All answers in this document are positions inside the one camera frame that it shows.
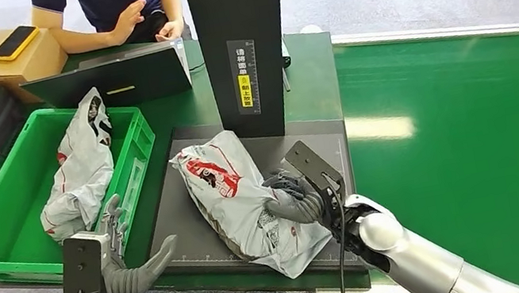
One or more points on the person's right hand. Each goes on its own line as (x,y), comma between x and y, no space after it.
(128,21)

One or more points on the person's left hand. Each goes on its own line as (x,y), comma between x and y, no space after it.
(169,30)

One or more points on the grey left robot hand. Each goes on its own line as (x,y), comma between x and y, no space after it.
(112,235)

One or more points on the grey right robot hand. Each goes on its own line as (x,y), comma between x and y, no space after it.
(292,211)

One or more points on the grey red printed plastic package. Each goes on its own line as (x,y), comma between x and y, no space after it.
(238,208)
(82,171)

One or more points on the person's right forearm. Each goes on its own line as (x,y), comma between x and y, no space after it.
(81,40)

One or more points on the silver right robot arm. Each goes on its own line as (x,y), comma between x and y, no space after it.
(418,261)

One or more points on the black inbound scanning machine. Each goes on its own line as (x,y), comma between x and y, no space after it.
(235,10)

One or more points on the yellow sticker on machine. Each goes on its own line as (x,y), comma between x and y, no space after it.
(245,91)

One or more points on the brown cardboard box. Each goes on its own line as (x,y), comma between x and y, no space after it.
(37,64)

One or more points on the green conveyor belt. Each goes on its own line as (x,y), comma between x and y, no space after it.
(477,139)

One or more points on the black laptop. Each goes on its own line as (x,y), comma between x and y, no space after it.
(119,79)

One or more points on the green plastic crate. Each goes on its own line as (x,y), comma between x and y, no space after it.
(12,226)

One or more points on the phone in yellow case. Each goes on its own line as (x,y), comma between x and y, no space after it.
(14,42)

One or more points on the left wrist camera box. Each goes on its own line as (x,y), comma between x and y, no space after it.
(81,273)

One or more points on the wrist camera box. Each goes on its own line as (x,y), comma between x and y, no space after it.
(81,273)
(314,167)

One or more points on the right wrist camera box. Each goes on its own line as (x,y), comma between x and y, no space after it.
(314,167)

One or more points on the silver conveyor frame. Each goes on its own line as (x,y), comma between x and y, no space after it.
(432,36)

